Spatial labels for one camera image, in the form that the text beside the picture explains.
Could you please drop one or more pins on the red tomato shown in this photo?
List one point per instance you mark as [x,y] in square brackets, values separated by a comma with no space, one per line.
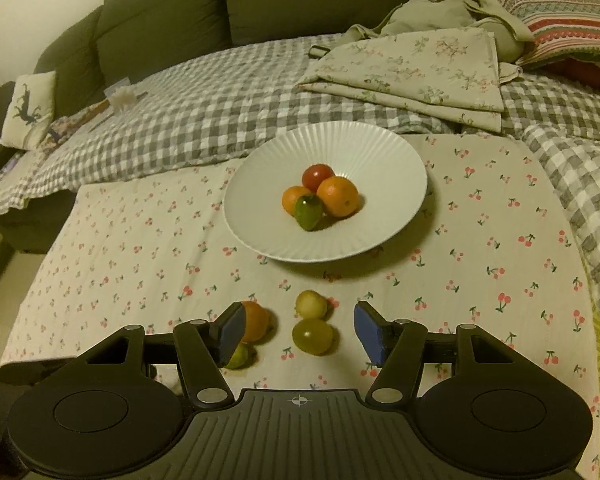
[316,176]

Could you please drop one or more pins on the white ribbed plate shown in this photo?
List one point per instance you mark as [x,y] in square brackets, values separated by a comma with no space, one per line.
[325,191]

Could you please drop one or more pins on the dark green sofa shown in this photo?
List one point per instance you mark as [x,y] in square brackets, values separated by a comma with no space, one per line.
[180,10]

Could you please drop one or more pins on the cherry print cloth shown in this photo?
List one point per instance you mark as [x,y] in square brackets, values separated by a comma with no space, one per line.
[480,240]

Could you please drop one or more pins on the green yellow round fruit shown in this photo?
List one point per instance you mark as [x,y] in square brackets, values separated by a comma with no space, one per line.
[311,336]

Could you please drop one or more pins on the striped patterned pillow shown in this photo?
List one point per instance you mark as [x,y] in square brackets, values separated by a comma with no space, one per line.
[550,10]

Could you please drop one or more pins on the large orange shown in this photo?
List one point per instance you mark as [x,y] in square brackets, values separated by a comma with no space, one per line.
[338,196]

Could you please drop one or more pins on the grey checkered blanket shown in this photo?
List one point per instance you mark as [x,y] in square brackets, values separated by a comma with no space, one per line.
[190,110]

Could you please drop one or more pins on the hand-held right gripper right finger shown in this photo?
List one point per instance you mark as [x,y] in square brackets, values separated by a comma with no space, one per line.
[366,332]

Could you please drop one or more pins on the orange tangerine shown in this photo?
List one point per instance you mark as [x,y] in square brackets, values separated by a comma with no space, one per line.
[256,321]

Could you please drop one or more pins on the pale yellow round fruit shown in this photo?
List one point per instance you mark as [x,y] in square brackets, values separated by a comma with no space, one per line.
[310,304]

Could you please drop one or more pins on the white cushion with bird print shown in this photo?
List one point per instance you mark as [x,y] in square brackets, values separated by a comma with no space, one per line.
[29,109]

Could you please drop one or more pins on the small orange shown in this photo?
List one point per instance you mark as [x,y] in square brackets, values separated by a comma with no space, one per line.
[293,199]

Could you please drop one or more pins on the crumpled beige cloth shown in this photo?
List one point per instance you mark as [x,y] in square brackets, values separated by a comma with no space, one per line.
[445,12]

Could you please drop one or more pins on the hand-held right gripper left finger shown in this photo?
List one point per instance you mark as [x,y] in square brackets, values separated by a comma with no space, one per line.
[232,331]

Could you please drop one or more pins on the small green fruit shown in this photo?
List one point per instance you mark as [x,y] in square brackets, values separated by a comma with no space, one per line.
[239,356]

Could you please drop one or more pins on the folded floral sheet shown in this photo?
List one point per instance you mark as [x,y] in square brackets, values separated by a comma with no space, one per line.
[415,72]

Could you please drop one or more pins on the green red pepper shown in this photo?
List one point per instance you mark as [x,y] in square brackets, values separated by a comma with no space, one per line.
[308,212]

